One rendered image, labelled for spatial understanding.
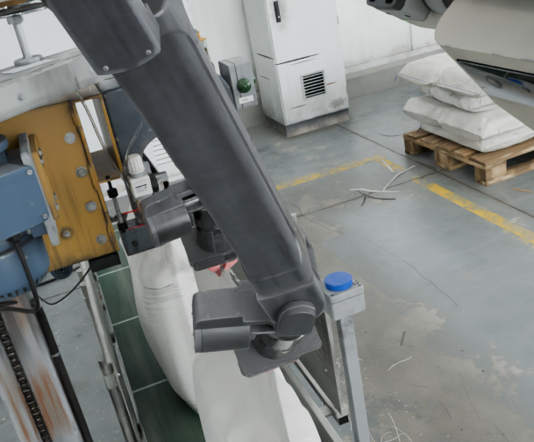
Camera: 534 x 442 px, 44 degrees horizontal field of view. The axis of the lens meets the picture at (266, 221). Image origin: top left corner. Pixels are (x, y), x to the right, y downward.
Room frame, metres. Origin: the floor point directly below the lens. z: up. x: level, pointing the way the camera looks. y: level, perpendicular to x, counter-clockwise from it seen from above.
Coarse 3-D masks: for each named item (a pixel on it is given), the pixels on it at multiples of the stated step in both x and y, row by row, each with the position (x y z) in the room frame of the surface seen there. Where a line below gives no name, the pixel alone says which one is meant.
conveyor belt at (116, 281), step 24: (120, 264) 2.48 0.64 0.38; (120, 288) 2.27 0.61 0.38; (120, 312) 2.09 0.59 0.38; (120, 336) 1.93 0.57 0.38; (144, 336) 1.90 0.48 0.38; (144, 360) 1.75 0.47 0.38; (144, 384) 1.63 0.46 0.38; (168, 384) 1.61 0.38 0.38; (144, 408) 1.52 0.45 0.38; (168, 408) 1.50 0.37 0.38; (168, 432) 1.40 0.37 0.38; (192, 432) 1.38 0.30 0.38
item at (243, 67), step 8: (224, 64) 1.30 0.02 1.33; (232, 64) 1.28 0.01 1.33; (240, 64) 1.29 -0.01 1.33; (248, 64) 1.29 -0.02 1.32; (224, 72) 1.31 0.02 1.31; (232, 72) 1.28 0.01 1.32; (240, 72) 1.29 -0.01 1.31; (248, 72) 1.29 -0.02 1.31; (232, 80) 1.28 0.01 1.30; (232, 88) 1.28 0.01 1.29; (256, 96) 1.29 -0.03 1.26; (240, 104) 1.28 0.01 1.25; (248, 104) 1.29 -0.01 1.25
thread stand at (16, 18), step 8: (32, 0) 1.29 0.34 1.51; (0, 8) 1.26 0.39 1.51; (8, 8) 1.07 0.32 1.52; (16, 8) 1.06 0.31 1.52; (24, 8) 1.04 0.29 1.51; (32, 8) 1.04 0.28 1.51; (40, 8) 1.04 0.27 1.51; (0, 16) 1.02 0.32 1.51; (8, 16) 1.01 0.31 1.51; (16, 16) 1.04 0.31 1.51; (8, 24) 1.19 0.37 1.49; (16, 24) 1.07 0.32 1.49; (16, 32) 1.19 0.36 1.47; (24, 40) 1.19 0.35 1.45; (24, 48) 1.19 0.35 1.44; (24, 56) 1.19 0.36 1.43; (32, 56) 1.20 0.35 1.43; (40, 56) 1.19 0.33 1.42; (16, 64) 1.18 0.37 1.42; (24, 64) 1.17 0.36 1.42
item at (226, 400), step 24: (216, 288) 1.06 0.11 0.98; (216, 360) 1.03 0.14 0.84; (216, 384) 0.97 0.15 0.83; (240, 384) 0.92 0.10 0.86; (264, 384) 0.77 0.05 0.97; (288, 384) 0.95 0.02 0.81; (216, 408) 0.92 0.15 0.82; (240, 408) 0.88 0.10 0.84; (264, 408) 0.79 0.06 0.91; (288, 408) 0.86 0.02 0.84; (216, 432) 0.91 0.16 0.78; (240, 432) 0.83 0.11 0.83; (264, 432) 0.79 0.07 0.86; (288, 432) 0.79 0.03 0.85; (312, 432) 0.84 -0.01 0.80
